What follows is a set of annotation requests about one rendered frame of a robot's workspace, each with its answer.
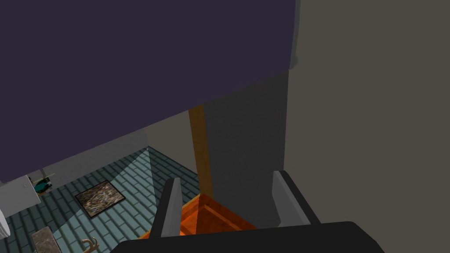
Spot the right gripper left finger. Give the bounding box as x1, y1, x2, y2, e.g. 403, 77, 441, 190
149, 177, 183, 240

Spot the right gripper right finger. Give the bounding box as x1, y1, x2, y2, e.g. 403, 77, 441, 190
272, 170, 322, 228

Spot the brown speckled framed picture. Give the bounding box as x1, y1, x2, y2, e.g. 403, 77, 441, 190
74, 180, 127, 219

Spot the dark grey door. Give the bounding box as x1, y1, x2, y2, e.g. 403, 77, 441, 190
203, 70, 290, 230

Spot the brown speckled slab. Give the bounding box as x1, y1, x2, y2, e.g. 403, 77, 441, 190
31, 226, 63, 253

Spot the white cabinet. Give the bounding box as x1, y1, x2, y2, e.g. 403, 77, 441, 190
0, 173, 42, 219

